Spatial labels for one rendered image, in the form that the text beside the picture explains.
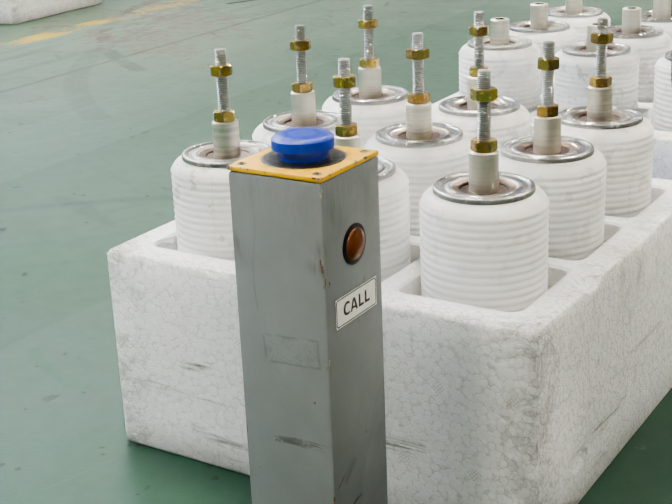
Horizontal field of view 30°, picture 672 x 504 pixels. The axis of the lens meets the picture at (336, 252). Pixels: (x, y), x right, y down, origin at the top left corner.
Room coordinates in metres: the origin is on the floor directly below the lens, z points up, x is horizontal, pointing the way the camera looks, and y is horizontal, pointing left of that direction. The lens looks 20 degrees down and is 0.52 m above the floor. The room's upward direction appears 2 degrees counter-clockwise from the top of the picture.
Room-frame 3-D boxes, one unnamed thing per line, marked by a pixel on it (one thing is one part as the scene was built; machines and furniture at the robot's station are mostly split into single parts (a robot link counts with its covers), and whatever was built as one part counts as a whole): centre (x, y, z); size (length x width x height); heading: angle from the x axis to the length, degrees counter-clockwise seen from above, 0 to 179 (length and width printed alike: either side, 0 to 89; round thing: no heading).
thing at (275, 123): (1.11, 0.02, 0.25); 0.08 x 0.08 x 0.01
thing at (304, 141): (0.77, 0.02, 0.32); 0.04 x 0.04 x 0.02
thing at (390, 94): (1.21, -0.04, 0.25); 0.08 x 0.08 x 0.01
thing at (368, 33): (1.21, -0.04, 0.30); 0.01 x 0.01 x 0.08
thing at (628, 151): (1.09, -0.24, 0.16); 0.10 x 0.10 x 0.18
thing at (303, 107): (1.11, 0.02, 0.26); 0.02 x 0.02 x 0.03
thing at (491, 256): (0.89, -0.11, 0.16); 0.10 x 0.10 x 0.18
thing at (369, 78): (1.21, -0.04, 0.26); 0.02 x 0.02 x 0.03
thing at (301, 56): (1.11, 0.02, 0.30); 0.01 x 0.01 x 0.08
